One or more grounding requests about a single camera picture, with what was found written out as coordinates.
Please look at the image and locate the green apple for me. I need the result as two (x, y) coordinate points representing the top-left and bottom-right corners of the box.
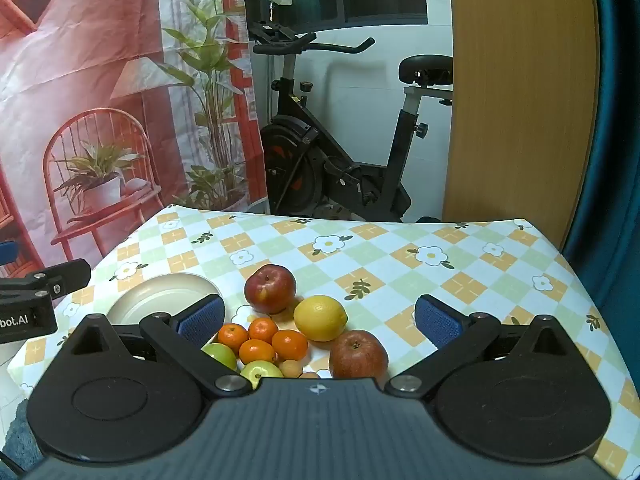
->
(240, 360), (285, 390)
(201, 342), (238, 372)

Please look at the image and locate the cream round plate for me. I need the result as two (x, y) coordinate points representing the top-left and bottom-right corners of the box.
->
(107, 273), (224, 326)

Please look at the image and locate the dull red apple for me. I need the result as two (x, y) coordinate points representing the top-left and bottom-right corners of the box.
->
(328, 329), (390, 380)

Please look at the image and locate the wooden board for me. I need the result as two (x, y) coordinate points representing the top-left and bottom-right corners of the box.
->
(441, 0), (601, 251)

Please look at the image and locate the small orange mandarin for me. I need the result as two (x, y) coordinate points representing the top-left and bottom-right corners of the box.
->
(217, 323), (249, 354)
(238, 339), (277, 366)
(248, 317), (280, 344)
(271, 329), (309, 362)

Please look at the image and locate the printed backdrop cloth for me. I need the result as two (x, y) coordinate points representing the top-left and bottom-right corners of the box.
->
(0, 0), (271, 281)

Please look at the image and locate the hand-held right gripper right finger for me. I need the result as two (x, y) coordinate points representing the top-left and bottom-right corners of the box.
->
(382, 294), (571, 395)

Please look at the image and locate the blue fuzzy cloth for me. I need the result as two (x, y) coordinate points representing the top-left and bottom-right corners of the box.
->
(0, 400), (46, 476)

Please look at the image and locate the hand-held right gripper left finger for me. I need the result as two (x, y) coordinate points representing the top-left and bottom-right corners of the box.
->
(70, 294), (253, 395)

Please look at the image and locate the large red apple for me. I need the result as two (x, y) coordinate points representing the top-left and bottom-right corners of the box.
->
(244, 264), (297, 315)

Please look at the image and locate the yellow lemon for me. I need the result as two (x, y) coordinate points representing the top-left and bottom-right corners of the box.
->
(293, 295), (349, 342)

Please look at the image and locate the black exercise bike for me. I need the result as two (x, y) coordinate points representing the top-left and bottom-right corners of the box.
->
(248, 20), (454, 223)

